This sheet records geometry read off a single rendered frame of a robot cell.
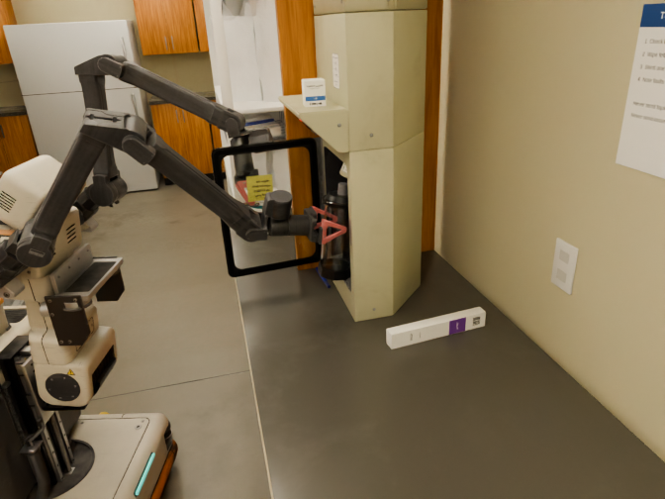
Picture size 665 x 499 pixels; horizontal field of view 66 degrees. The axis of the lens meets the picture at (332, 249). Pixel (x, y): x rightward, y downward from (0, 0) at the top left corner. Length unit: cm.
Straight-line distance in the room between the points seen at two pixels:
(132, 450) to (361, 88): 156
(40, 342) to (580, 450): 141
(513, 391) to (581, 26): 77
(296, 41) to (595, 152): 85
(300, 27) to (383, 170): 51
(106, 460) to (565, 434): 159
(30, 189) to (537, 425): 132
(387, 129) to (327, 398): 63
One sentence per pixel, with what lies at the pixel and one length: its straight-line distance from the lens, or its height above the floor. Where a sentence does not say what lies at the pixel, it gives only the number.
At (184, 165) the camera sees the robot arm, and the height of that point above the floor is 141.
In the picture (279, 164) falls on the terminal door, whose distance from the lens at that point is 152.
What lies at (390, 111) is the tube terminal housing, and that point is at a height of 150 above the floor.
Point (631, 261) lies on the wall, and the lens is 114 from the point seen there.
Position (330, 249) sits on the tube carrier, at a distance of 143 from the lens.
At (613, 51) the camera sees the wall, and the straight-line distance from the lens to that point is 115.
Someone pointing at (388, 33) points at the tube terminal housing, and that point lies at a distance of 124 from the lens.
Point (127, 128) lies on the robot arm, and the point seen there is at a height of 151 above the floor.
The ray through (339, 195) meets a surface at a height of 126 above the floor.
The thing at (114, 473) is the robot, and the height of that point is 28.
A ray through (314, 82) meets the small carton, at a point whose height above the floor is 157.
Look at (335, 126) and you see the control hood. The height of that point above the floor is 147.
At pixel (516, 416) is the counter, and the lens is 117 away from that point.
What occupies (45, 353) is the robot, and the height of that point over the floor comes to 85.
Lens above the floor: 170
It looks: 24 degrees down
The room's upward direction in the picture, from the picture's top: 3 degrees counter-clockwise
